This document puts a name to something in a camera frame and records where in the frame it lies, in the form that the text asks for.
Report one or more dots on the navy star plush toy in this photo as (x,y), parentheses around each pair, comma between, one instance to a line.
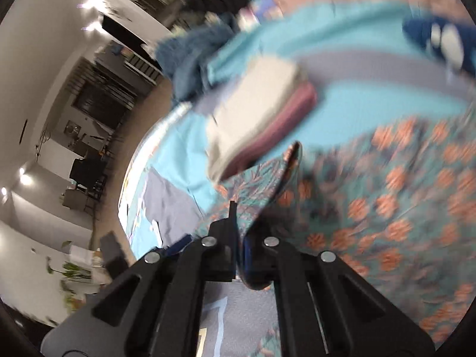
(450,41)

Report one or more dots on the potted green plant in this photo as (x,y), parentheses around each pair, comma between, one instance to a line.
(75,281)

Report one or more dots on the teal grey geometric bedspread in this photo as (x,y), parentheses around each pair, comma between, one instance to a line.
(366,74)

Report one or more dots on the black clothes pile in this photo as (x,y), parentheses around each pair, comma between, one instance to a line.
(196,12)

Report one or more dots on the folded white maroon clothes stack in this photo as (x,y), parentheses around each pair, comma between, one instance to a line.
(261,93)

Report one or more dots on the white small shelf rack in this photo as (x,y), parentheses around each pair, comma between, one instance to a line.
(143,68)

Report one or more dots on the blue knitted blanket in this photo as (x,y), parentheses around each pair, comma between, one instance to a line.
(183,58)

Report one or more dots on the teal floral garment orange flowers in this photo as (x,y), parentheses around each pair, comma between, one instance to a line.
(397,204)

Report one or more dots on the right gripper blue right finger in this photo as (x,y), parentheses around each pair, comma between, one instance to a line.
(260,254)

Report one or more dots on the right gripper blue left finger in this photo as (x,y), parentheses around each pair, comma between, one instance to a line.
(213,257)

